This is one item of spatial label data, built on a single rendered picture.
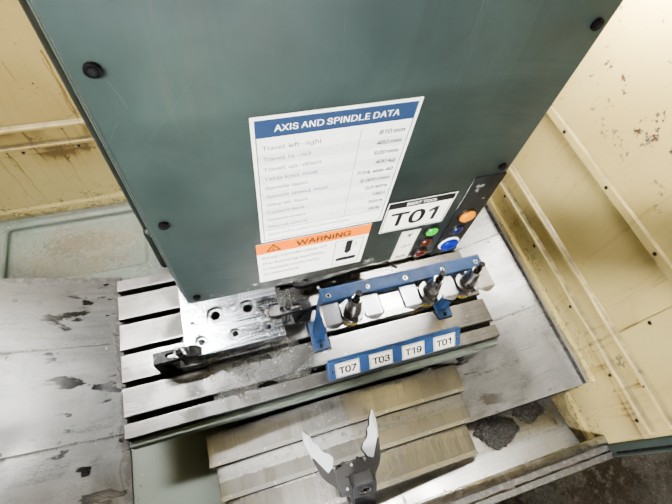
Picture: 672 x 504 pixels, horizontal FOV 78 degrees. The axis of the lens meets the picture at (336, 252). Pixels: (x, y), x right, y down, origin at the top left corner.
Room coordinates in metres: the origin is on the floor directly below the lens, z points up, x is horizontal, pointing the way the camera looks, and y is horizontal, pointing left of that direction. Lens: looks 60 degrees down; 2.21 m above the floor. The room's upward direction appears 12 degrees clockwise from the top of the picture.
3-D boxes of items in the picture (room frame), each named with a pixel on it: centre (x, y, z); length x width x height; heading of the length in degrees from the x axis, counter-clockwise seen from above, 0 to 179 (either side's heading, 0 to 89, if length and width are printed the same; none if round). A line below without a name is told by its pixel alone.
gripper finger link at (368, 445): (0.13, -0.15, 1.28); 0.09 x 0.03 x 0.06; 171
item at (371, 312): (0.45, -0.12, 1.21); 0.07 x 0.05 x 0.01; 27
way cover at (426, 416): (0.17, -0.18, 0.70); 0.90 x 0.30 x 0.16; 117
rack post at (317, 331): (0.45, 0.00, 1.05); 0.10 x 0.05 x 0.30; 27
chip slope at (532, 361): (0.73, -0.40, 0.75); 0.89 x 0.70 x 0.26; 27
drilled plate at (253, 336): (0.44, 0.28, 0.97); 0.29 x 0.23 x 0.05; 117
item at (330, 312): (0.40, -0.02, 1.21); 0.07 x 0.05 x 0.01; 27
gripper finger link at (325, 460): (0.08, -0.04, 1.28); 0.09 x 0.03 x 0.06; 63
